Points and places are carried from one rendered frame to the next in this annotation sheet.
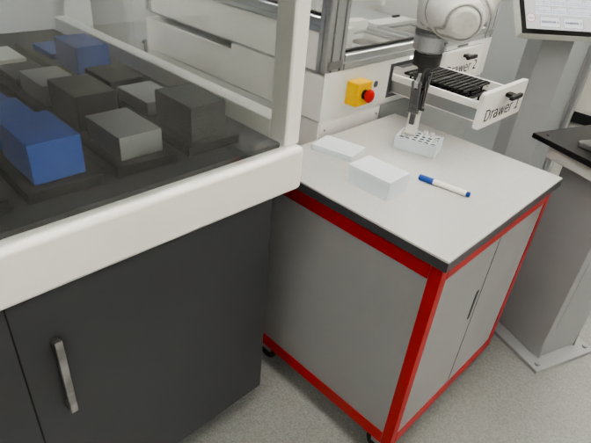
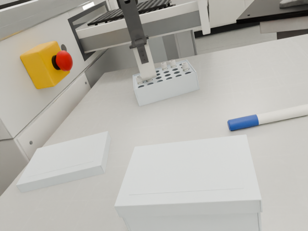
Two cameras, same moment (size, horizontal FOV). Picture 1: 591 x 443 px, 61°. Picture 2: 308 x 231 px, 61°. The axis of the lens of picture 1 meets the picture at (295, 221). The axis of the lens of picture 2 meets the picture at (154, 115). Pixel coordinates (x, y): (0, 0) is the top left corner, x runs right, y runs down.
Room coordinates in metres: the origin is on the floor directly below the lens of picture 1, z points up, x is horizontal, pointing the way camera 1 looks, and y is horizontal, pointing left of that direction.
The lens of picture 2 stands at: (0.95, -0.10, 0.99)
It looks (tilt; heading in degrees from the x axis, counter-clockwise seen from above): 29 degrees down; 336
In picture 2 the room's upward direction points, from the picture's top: 17 degrees counter-clockwise
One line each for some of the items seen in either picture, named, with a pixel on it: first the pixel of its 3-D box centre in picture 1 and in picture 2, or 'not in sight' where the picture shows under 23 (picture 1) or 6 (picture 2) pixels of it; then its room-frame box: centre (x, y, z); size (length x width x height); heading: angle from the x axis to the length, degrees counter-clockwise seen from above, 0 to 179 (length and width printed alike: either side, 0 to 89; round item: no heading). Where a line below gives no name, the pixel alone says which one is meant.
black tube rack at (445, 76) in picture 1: (444, 86); (135, 19); (1.68, -0.45, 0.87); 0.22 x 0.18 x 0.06; 48
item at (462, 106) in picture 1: (441, 87); (133, 21); (1.68, -0.45, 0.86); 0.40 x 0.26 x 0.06; 48
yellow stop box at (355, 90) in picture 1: (359, 92); (48, 64); (1.50, -0.16, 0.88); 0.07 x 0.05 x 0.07; 138
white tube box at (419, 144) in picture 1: (418, 141); (164, 81); (1.39, -0.34, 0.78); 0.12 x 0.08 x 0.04; 64
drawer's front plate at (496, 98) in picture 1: (501, 103); (203, 0); (1.54, -0.60, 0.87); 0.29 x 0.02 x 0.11; 138
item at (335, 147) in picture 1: (339, 148); (67, 159); (1.32, -0.10, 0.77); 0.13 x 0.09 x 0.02; 61
